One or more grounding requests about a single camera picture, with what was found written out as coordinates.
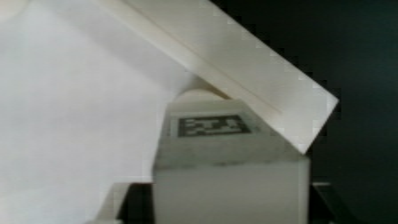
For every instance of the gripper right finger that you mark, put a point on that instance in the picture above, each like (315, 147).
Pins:
(329, 211)

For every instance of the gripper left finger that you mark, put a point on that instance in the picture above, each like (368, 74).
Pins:
(109, 213)

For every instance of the white leg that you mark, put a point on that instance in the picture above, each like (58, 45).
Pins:
(230, 171)

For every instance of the white square tabletop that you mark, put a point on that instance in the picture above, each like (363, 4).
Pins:
(102, 57)

